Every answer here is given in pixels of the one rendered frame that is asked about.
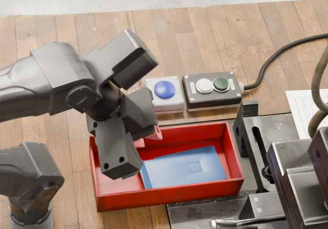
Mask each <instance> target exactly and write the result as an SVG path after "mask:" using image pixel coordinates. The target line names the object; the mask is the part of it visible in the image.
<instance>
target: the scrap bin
mask: <svg viewBox="0 0 328 229"><path fill-rule="evenodd" d="M159 129H160V131H161V133H162V138H163V139H162V140H153V139H146V138H145V137H143V140H144V146H145V147H140V148H136V150H137V152H138V154H139V156H140V158H141V159H142V160H143V161H146V160H151V159H154V157H159V156H163V155H167V154H172V153H176V152H181V151H185V150H190V149H194V148H199V147H204V146H209V145H211V146H214V147H215V150H216V152H217V154H218V157H219V159H220V162H221V164H222V167H223V169H224V172H225V174H226V177H227V179H225V180H217V181H209V182H201V183H192V184H184V185H176V186H168V187H157V188H149V189H145V187H144V183H143V180H142V177H141V174H140V172H138V173H137V174H136V175H134V176H132V177H129V178H127V179H124V180H122V178H119V179H116V180H112V179H111V178H109V177H107V176H105V175H104V174H102V173H101V167H100V161H99V154H98V146H97V145H96V144H95V136H94V135H89V156H90V163H91V170H92V177H93V185H94V192H95V199H96V206H97V212H105V211H113V210H121V209H129V208H140V207H147V206H155V205H163V204H171V203H178V202H186V201H194V200H202V199H210V198H218V197H226V196H233V195H238V193H239V191H240V188H241V186H242V184H243V182H244V176H243V172H242V169H241V165H240V162H239V158H238V155H237V151H236V148H235V144H234V141H233V138H232V134H231V131H230V128H229V124H228V121H224V122H214V123H205V124H195V125H182V126H172V127H162V128H159Z"/></svg>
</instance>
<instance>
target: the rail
mask: <svg viewBox="0 0 328 229"><path fill-rule="evenodd" d="M280 219H286V217H285V215H284V214H282V215H275V216H268V217H260V218H253V219H246V220H239V221H235V225H243V224H251V223H258V222H265V221H272V220H280Z"/></svg>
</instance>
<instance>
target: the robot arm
mask: <svg viewBox="0 0 328 229"><path fill-rule="evenodd" d="M158 65H159V63H158V61H157V59H156V57H155V56H154V55H153V54H152V52H151V51H150V50H149V49H148V47H147V45H145V44H144V42H143V41H142V40H141V39H140V38H139V37H138V35H136V34H135V33H134V32H131V31H130V30H129V29H125V30H123V31H122V32H121V33H119V34H118V35H117V36H116V37H115V38H113V39H112V40H111V41H110V42H108V43H107V44H106V45H105V46H104V47H102V48H101V49H100V50H99V49H98V48H97V47H95V48H94V49H93V50H91V51H90V52H89V53H88V54H87V55H85V56H84V57H83V58H82V59H81V58H80V57H79V55H78V54H77V52H76V50H75V49H74V47H73V46H72V45H71V44H70V43H68V42H48V43H46V44H45V45H43V46H42V47H39V48H36V49H32V50H30V55H29V56H28V57H25V58H21V59H19V60H17V61H16V62H15V63H13V64H11V65H9V66H7V67H5V68H2V69H0V123H2V122H6V121H9V120H13V119H18V118H23V117H29V116H34V117H37V116H40V115H43V114H46V113H48V114H49V115H50V116H52V115H55V114H58V113H61V112H64V111H67V110H70V109H75V110H77V111H78V112H80V113H82V114H83V113H85V115H86V122H87V130H88V132H89V133H91V134H92V135H94V136H95V144H96V145H97V146H98V154H99V161H100V167H101V173H102V174H104V175H105V176H107V177H109V178H111V179H112V180H116V179H119V178H122V180H124V179H127V178H129V177H132V176H134V175H136V174H137V173H138V172H140V171H141V167H142V166H143V163H142V161H141V159H140V156H139V154H138V152H137V150H136V148H140V147H145V146H144V140H143V137H145V138H146V139H153V140H162V139H163V138H162V133H161V131H160V129H159V126H158V123H159V122H158V117H157V114H156V113H155V111H154V107H153V102H152V100H154V98H153V93H152V91H151V90H150V89H149V88H148V87H143V88H141V89H139V90H136V91H134V92H132V93H130V94H127V95H125V94H124V93H123V92H122V91H121V90H119V89H121V88H123V89H124V90H128V89H129V88H130V87H132V86H133V85H134V84H135V83H137V82H138V81H139V80H140V79H142V78H143V77H144V76H145V75H146V74H148V73H149V72H150V71H151V70H153V69H154V68H155V67H156V66H158ZM64 182H65V179H64V177H63V175H62V173H61V171H60V170H59V168H58V166H57V164H56V162H55V161H54V159H53V157H52V155H51V153H50V152H49V150H48V148H47V146H46V145H45V144H44V143H41V142H30V141H22V142H21V143H20V144H19V145H18V146H11V147H10V148H4V149H0V195H4V196H6V197H8V211H9V228H10V229H54V228H53V217H52V207H51V200H52V199H53V197H54V196H55V194H56V193H57V192H58V190H59V189H60V188H61V187H62V186H63V184H64Z"/></svg>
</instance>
